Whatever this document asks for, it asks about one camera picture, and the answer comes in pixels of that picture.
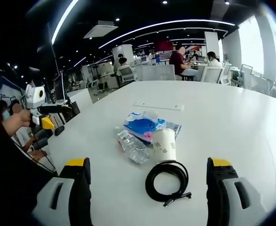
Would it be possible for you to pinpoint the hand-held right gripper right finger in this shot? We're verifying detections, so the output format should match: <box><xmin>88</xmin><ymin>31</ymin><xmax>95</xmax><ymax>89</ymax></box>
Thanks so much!
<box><xmin>205</xmin><ymin>157</ymin><xmax>270</xmax><ymax>226</ymax></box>

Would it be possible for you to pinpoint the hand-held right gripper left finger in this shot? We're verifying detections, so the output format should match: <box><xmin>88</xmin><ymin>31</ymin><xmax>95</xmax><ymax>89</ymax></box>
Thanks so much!
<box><xmin>32</xmin><ymin>157</ymin><xmax>93</xmax><ymax>226</ymax></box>

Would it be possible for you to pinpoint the white paper cup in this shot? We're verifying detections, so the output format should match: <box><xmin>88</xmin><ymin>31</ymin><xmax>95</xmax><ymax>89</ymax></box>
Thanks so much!
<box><xmin>152</xmin><ymin>128</ymin><xmax>177</xmax><ymax>163</ymax></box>

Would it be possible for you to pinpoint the clear plastic water bottle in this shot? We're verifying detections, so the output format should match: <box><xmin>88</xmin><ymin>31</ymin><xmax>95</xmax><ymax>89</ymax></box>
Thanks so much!
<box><xmin>114</xmin><ymin>126</ymin><xmax>150</xmax><ymax>165</ymax></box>

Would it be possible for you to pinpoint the blue tissue pack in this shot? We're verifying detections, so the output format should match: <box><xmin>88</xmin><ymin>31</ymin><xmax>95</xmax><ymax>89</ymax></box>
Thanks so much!
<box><xmin>123</xmin><ymin>110</ymin><xmax>182</xmax><ymax>145</ymax></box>

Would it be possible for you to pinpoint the person's left hand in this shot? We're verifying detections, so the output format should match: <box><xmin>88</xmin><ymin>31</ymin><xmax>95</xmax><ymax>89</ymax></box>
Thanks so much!
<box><xmin>4</xmin><ymin>110</ymin><xmax>33</xmax><ymax>137</ymax></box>

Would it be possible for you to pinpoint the black bag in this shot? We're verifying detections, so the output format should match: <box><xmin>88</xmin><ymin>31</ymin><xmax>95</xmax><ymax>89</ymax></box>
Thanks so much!
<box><xmin>66</xmin><ymin>101</ymin><xmax>81</xmax><ymax>119</ymax></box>

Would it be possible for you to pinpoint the dark computer monitor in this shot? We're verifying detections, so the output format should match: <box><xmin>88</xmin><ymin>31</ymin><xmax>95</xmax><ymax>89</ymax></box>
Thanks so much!
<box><xmin>53</xmin><ymin>72</ymin><xmax>66</xmax><ymax>102</ymax></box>

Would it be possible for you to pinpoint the white table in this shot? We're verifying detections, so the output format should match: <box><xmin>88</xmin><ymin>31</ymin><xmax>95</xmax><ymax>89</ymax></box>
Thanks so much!
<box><xmin>27</xmin><ymin>80</ymin><xmax>276</xmax><ymax>226</ymax></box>

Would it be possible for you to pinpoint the white office chair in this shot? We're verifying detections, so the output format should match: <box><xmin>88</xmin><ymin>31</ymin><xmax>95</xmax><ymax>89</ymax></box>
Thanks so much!
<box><xmin>116</xmin><ymin>66</ymin><xmax>135</xmax><ymax>87</ymax></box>
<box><xmin>201</xmin><ymin>65</ymin><xmax>224</xmax><ymax>84</ymax></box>

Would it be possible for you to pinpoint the ceiling air conditioner unit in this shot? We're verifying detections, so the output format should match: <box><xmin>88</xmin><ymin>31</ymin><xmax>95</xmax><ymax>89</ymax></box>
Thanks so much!
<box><xmin>83</xmin><ymin>20</ymin><xmax>118</xmax><ymax>40</ymax></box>

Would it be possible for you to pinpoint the white desk partition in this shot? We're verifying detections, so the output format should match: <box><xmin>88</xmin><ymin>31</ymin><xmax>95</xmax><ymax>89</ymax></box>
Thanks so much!
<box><xmin>135</xmin><ymin>64</ymin><xmax>176</xmax><ymax>81</ymax></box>

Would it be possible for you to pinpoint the red hanging sign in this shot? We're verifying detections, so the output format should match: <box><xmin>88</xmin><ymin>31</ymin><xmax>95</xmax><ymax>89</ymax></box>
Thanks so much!
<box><xmin>154</xmin><ymin>40</ymin><xmax>174</xmax><ymax>51</ymax></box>

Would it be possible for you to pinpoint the thin black cable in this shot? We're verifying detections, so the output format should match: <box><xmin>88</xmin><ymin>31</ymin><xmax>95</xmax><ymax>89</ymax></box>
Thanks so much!
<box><xmin>10</xmin><ymin>136</ymin><xmax>57</xmax><ymax>174</ymax></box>

